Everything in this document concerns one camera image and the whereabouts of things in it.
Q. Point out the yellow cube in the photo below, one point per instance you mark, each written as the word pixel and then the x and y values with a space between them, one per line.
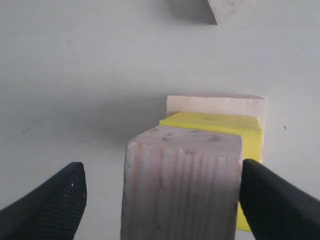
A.
pixel 250 135

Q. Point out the small wooden cube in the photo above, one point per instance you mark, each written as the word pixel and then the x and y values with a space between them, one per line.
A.
pixel 224 9

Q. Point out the medium wooden cube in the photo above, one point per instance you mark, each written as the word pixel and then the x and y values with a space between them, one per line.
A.
pixel 146 198

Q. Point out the large pale wooden cube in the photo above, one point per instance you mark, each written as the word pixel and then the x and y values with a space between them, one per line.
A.
pixel 219 103

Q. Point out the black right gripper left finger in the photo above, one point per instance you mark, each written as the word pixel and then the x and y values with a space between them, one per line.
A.
pixel 52 211

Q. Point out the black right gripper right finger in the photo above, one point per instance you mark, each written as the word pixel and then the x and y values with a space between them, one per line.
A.
pixel 276 209

